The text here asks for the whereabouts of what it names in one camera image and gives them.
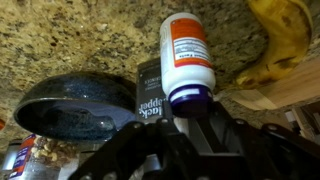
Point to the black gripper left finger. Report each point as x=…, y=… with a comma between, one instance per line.
x=133, y=150

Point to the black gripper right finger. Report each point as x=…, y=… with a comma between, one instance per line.
x=273, y=153

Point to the white pill bottle orange label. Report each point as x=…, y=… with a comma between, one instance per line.
x=186, y=60

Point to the black pepper grinder bottle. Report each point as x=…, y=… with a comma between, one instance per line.
x=150, y=93

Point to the dark blue speckled bowl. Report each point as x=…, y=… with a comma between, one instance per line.
x=73, y=110

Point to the wooden cutting board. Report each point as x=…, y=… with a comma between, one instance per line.
x=293, y=86

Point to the clear nuts jar blue label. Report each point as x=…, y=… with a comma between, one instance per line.
x=50, y=153

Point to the yellow banana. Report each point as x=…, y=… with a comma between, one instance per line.
x=283, y=40

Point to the orange packet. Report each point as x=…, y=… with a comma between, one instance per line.
x=1, y=124

